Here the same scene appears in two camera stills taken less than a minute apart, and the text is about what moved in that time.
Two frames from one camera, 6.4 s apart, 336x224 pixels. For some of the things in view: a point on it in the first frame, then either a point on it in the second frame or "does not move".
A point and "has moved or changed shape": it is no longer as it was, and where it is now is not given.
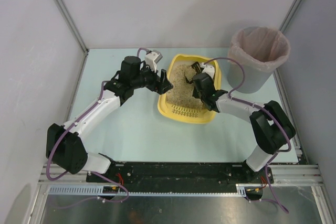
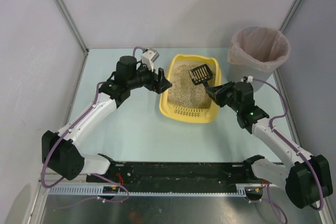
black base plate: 179,173 does not move
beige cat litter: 180,90 does not move
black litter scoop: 192,71 has moved or changed shape
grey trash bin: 254,81 does not move
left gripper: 161,84 does not move
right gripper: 196,77 -> 226,94
